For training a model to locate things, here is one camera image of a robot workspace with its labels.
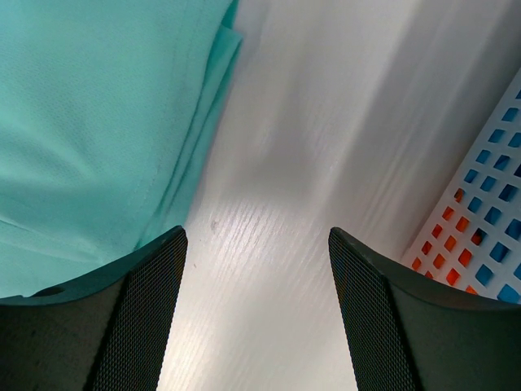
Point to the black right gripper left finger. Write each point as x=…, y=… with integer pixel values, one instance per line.
x=105, y=330

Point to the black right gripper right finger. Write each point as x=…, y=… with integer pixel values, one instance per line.
x=408, y=332

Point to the teal t shirt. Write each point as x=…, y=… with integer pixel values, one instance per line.
x=108, y=109

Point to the orange t shirt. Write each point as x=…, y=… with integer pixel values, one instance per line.
x=446, y=247

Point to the white plastic basket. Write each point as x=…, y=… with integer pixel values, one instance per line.
x=471, y=239

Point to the blue t shirt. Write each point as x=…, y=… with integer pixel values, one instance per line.
x=495, y=204

